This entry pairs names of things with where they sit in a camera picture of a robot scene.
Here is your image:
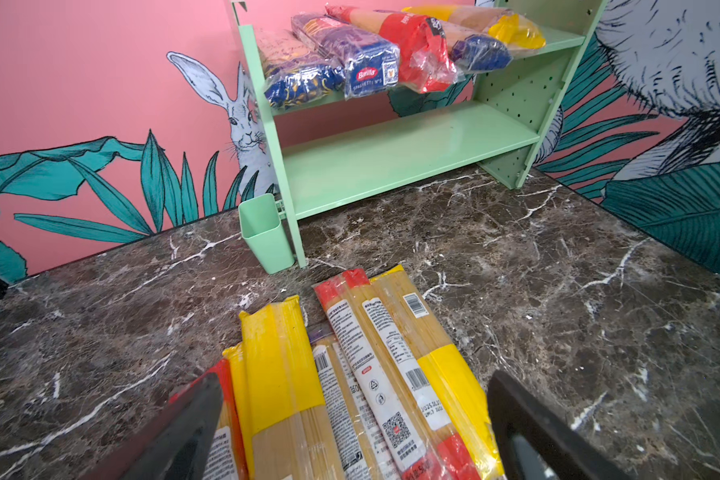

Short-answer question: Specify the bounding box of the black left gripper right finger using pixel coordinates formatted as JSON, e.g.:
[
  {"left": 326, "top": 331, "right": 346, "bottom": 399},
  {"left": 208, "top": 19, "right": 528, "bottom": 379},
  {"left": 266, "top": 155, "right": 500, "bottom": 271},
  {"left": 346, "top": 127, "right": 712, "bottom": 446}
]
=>
[{"left": 486, "top": 370, "right": 629, "bottom": 479}]

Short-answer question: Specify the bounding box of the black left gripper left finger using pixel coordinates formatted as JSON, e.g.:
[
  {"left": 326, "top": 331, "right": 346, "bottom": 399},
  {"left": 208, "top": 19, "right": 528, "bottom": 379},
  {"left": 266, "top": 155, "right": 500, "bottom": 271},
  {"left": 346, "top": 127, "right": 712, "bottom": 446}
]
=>
[{"left": 82, "top": 373, "right": 223, "bottom": 479}]

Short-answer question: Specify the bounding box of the blue gold spaghetti bag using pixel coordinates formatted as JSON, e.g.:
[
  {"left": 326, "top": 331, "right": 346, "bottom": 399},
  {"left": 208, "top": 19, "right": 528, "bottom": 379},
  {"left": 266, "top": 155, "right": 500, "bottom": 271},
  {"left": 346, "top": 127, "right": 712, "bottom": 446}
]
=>
[{"left": 254, "top": 28, "right": 344, "bottom": 109}]

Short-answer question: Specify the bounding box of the blue Barilla spaghetti pack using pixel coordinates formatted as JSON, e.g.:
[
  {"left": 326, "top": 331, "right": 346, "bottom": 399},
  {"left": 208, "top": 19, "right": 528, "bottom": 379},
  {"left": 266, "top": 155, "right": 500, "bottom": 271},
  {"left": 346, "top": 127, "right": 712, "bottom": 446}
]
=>
[{"left": 291, "top": 13, "right": 400, "bottom": 98}]

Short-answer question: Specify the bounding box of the yellow Pastatime spaghetti bag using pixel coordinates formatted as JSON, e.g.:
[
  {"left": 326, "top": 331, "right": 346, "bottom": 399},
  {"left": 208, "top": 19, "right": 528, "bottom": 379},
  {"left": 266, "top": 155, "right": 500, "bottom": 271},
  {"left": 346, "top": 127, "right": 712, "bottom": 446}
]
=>
[{"left": 403, "top": 4, "right": 547, "bottom": 56}]

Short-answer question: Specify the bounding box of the green metal shelf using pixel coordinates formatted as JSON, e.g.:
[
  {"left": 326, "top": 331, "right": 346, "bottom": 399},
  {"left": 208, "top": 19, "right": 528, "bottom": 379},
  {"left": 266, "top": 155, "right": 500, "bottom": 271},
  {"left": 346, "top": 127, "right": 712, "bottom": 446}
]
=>
[{"left": 235, "top": 1, "right": 607, "bottom": 268}]

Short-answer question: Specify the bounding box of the red yellow spaghetti bag leftmost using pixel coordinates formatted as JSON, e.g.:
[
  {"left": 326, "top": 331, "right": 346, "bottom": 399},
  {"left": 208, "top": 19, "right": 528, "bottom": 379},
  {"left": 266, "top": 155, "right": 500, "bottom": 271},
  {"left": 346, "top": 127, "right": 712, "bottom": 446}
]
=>
[{"left": 202, "top": 358, "right": 250, "bottom": 480}]

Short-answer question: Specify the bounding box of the yellow barcode spaghetti bag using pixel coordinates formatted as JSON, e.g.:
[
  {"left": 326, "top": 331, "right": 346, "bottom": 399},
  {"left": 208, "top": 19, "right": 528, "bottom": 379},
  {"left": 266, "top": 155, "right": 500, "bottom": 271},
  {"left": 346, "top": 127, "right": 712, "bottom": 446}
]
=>
[{"left": 371, "top": 265, "right": 504, "bottom": 479}]

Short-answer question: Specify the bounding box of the yellow spaghetti bag left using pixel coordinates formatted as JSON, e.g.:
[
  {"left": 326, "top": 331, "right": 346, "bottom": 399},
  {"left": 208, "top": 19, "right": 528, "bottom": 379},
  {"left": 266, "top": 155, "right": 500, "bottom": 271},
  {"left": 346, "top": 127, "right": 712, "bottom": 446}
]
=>
[{"left": 223, "top": 295, "right": 345, "bottom": 480}]

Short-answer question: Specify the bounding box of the red label spaghetti bag middle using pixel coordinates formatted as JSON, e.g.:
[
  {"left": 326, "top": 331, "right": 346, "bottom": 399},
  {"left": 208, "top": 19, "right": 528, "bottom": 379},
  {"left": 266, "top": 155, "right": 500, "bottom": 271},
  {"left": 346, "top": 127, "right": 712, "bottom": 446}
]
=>
[{"left": 314, "top": 269, "right": 479, "bottom": 479}]

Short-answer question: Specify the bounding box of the purple label spaghetti bag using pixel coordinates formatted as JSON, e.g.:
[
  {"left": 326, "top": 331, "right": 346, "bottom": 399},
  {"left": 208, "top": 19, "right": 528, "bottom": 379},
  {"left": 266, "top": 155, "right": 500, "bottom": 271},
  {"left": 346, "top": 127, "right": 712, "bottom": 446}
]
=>
[{"left": 307, "top": 323, "right": 400, "bottom": 480}]

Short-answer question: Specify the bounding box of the green hanging cup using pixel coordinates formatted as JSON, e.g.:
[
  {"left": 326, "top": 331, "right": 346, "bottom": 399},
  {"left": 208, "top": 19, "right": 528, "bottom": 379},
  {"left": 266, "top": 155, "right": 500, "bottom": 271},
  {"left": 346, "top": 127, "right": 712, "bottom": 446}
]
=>
[{"left": 239, "top": 193, "right": 295, "bottom": 274}]

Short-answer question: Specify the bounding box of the blue Korean spaghetti bag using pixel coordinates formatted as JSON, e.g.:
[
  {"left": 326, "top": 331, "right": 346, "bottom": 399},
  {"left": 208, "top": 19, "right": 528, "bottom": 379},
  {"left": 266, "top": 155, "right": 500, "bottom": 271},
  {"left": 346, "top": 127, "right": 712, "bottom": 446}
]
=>
[{"left": 440, "top": 21, "right": 512, "bottom": 73}]

